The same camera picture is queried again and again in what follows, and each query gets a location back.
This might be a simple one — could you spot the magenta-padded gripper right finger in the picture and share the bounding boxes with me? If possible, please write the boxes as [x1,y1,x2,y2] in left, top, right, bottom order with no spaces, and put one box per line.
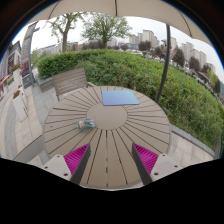
[131,142,183,186]

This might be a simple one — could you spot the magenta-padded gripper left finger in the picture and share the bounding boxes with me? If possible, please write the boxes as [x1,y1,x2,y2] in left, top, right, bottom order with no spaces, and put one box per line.
[42,143,92,186]

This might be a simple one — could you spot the transparent computer mouse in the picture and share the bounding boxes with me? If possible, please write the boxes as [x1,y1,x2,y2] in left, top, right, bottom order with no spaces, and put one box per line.
[77,118,98,131]

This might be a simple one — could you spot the blue mouse pad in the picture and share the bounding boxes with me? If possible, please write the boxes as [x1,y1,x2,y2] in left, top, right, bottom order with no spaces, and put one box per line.
[101,89,140,107]

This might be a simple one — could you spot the white planter box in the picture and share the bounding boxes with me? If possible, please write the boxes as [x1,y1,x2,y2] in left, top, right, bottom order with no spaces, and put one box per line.
[11,89,29,123]

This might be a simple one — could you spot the grey slatted chair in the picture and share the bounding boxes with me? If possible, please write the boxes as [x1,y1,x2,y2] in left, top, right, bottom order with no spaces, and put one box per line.
[51,67,98,101]

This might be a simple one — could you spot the black curved parasol pole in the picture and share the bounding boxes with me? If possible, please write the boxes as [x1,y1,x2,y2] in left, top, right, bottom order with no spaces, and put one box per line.
[154,23,172,104]

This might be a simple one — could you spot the grey sign pillar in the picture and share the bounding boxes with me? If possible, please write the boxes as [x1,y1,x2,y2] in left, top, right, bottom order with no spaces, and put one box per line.
[20,21,41,89]

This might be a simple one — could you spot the thin-leaved tree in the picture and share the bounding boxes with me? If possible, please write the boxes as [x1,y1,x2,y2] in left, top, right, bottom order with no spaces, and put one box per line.
[46,12,88,54]

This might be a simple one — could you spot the distant apartment buildings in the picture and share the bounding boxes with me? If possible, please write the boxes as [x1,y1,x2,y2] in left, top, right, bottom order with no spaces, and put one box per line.
[128,29,218,74]

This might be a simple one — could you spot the dense leafy tree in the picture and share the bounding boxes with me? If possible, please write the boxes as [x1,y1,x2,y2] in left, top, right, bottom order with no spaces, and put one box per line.
[80,13,133,49]

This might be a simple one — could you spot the beige parasol canopy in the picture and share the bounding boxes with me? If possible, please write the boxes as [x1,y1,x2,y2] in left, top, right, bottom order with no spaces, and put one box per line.
[28,0,213,48]

